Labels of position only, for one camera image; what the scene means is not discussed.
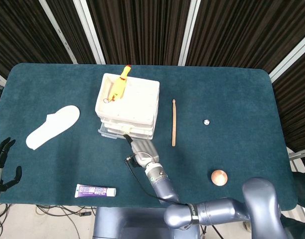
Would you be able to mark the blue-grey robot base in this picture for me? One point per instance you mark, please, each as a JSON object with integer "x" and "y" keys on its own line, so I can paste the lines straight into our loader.
{"x": 132, "y": 224}

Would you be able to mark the yellow rubber chicken toy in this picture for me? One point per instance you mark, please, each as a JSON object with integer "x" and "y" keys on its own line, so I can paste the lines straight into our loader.
{"x": 118, "y": 85}

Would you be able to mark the white frame post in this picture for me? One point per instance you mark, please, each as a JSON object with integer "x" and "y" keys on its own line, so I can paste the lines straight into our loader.
{"x": 57, "y": 32}
{"x": 292, "y": 54}
{"x": 190, "y": 32}
{"x": 90, "y": 32}

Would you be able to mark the teal tablecloth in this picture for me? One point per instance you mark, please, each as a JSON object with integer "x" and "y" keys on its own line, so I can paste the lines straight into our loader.
{"x": 217, "y": 87}

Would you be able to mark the white plastic drawer cabinet frame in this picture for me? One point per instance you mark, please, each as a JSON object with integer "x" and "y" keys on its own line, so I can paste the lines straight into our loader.
{"x": 137, "y": 104}

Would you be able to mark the purple white toothpaste tube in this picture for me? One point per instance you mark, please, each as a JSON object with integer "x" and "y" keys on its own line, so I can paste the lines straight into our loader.
{"x": 92, "y": 191}

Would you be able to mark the white slipper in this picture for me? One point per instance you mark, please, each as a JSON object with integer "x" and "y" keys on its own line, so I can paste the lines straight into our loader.
{"x": 52, "y": 127}

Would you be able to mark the small soccer ball toy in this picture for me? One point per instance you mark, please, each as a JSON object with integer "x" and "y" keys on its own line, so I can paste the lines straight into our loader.
{"x": 206, "y": 122}

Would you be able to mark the wooden drumstick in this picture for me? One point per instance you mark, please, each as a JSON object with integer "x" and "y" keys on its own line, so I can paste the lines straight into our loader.
{"x": 173, "y": 124}

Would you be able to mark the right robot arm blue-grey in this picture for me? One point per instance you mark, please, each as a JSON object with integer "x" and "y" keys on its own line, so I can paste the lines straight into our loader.
{"x": 259, "y": 199}

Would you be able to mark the copper-coloured wooden egg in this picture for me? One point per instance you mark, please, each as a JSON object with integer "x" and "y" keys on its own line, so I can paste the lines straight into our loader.
{"x": 219, "y": 177}

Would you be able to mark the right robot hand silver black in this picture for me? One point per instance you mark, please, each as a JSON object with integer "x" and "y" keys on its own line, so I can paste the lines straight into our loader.
{"x": 145, "y": 152}

